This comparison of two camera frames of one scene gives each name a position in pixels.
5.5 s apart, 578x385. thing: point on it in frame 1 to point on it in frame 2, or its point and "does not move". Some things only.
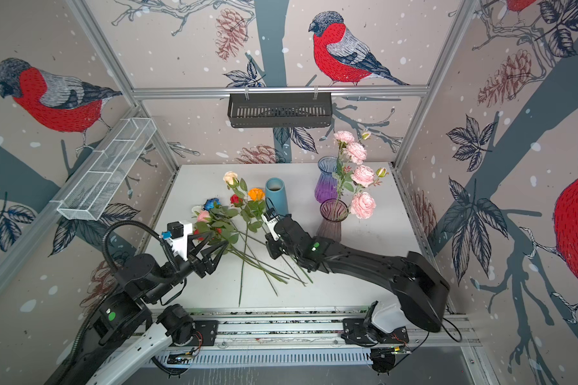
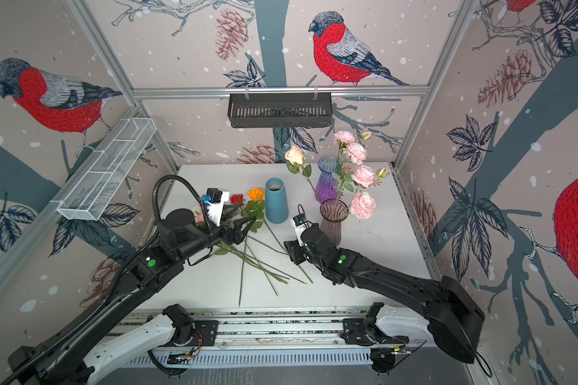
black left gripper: (201, 265) to (229, 235)
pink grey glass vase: (332, 212) does not move
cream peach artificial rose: (240, 188) to (295, 159)
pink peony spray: (363, 204) does not move
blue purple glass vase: (326, 187) does not move
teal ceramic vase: (275, 196) does not move
